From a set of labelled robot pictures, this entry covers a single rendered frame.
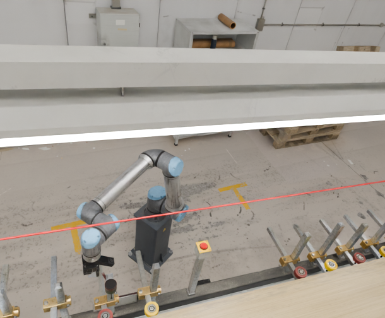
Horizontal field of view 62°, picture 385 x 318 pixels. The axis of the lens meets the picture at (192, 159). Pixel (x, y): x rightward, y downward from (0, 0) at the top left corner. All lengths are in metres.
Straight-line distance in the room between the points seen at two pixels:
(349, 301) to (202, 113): 1.91
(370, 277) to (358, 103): 1.82
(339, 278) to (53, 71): 2.20
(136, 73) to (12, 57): 0.20
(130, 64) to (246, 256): 2.95
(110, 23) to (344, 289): 3.08
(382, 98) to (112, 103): 0.68
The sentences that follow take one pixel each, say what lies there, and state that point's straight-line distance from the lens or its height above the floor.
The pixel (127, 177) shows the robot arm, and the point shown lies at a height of 1.38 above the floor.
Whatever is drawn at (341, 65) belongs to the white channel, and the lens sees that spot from 0.83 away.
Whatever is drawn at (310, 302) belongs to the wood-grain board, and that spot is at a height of 0.90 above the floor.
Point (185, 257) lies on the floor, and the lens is 3.25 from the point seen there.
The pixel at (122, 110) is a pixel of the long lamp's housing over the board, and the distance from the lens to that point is 0.64.
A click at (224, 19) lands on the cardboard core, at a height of 1.61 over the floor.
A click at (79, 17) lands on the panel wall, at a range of 3.79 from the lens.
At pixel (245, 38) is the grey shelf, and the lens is 4.38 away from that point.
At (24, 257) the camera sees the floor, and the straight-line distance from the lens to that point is 3.35.
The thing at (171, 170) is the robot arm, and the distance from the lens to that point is 1.98.
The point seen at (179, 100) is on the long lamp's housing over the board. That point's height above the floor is 2.38.
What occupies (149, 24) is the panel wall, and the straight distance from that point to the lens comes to 3.98.
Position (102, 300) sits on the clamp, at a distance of 2.05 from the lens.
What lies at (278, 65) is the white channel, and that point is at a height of 2.46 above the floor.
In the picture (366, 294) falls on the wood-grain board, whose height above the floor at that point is 0.90.
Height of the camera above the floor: 2.71
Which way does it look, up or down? 40 degrees down
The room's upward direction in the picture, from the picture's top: 11 degrees clockwise
